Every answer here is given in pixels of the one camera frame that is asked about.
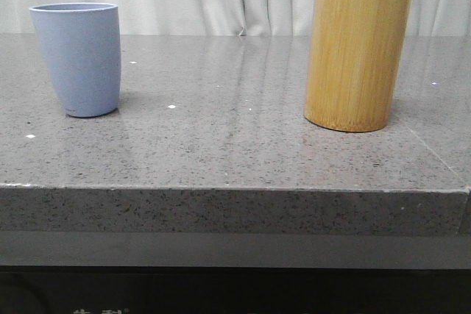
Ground blue plastic cup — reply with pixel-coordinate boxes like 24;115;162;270
29;2;121;118

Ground bamboo chopstick holder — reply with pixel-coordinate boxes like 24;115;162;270
304;0;411;132

